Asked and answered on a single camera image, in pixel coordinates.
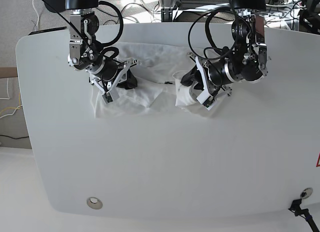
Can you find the silver table grommet left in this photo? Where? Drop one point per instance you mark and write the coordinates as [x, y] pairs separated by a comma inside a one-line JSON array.
[[94, 203]]

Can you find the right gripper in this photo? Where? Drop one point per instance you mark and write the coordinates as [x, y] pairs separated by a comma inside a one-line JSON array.
[[110, 75]]

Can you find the black clamp mount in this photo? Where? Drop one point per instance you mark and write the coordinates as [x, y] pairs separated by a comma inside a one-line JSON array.
[[296, 209]]

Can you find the silver table grommet right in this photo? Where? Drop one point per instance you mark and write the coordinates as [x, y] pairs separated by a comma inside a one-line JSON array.
[[306, 193]]

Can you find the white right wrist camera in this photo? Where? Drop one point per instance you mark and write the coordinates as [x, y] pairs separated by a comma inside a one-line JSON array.
[[110, 96]]

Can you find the red warning triangle sticker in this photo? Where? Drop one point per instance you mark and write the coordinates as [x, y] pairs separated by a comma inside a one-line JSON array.
[[318, 161]]

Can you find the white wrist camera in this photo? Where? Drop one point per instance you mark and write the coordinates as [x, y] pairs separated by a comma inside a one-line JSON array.
[[110, 96], [207, 100]]

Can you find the white printed T-shirt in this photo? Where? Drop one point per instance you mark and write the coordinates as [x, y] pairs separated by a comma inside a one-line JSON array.
[[159, 90]]

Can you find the silver table grommet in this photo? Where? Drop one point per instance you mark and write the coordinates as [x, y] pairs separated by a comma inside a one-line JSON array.
[[94, 203], [306, 193]]

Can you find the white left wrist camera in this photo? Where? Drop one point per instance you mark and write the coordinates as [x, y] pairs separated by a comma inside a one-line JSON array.
[[207, 100]]

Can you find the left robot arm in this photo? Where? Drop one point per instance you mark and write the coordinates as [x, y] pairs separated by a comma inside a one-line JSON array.
[[247, 58]]

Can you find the silver central frame post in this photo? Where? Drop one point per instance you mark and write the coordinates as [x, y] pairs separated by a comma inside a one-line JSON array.
[[169, 10]]

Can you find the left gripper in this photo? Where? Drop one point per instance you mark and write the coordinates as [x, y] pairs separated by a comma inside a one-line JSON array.
[[206, 75]]

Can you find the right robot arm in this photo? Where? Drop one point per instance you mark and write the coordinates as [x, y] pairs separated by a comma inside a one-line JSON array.
[[86, 53]]

